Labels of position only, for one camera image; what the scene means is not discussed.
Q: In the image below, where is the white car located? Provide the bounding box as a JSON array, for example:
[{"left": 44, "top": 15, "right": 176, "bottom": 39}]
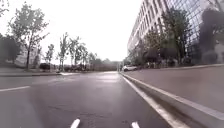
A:
[{"left": 121, "top": 64, "right": 138, "bottom": 72}]

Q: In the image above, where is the grey asphalt road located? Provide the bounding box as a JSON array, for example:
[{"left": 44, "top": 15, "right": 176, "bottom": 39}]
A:
[{"left": 0, "top": 70, "right": 191, "bottom": 128}]

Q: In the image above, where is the white painted line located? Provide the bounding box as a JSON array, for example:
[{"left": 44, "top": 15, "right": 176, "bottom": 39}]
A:
[{"left": 120, "top": 73, "right": 191, "bottom": 128}]

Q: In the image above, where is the large grey building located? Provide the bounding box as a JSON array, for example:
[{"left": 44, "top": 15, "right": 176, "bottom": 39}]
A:
[{"left": 126, "top": 0, "right": 224, "bottom": 66}]

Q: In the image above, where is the robot's own part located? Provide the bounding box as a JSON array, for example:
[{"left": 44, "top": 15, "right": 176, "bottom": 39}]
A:
[
  {"left": 131, "top": 121, "right": 141, "bottom": 128},
  {"left": 69, "top": 118, "right": 81, "bottom": 128}
]

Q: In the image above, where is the dark car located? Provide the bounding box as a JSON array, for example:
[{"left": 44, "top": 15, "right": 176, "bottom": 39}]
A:
[{"left": 39, "top": 62, "right": 52, "bottom": 71}]

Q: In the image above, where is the group of green trees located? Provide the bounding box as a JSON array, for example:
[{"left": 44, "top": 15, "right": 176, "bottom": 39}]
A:
[{"left": 128, "top": 6, "right": 224, "bottom": 69}]

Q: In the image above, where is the grey pavement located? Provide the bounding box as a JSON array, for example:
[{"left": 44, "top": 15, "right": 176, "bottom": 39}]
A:
[
  {"left": 123, "top": 63, "right": 224, "bottom": 114},
  {"left": 0, "top": 68, "right": 81, "bottom": 78}
]

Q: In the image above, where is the grey kerb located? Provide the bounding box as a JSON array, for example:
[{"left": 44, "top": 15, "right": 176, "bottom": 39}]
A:
[{"left": 119, "top": 72, "right": 224, "bottom": 128}]

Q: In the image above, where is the pale building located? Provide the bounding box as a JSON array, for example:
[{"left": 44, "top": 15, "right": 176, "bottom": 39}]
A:
[{"left": 14, "top": 46, "right": 43, "bottom": 68}]

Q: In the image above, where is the row of trees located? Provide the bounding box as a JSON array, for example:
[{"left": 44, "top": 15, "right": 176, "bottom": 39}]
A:
[{"left": 0, "top": 1, "right": 111, "bottom": 72}]

